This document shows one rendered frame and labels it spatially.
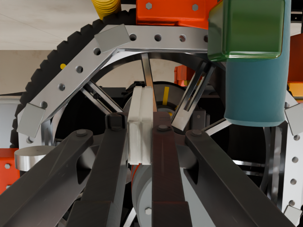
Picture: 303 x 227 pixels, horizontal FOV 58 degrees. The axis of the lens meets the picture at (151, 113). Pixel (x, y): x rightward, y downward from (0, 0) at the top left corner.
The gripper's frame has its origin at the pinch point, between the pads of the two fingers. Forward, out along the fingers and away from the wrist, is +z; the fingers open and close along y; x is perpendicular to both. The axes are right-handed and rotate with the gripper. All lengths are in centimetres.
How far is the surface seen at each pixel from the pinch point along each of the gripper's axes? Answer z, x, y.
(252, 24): 0.0, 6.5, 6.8
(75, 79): 29.0, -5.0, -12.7
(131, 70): 625, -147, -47
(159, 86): 82, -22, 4
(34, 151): 7.0, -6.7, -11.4
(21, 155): 5.6, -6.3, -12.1
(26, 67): 638, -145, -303
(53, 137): 33.5, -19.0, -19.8
